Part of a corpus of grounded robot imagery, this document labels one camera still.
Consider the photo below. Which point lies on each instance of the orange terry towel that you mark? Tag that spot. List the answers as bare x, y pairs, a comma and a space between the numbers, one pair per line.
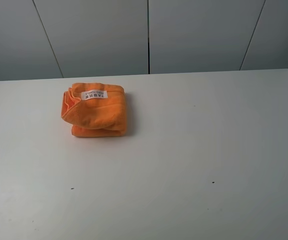
95, 110

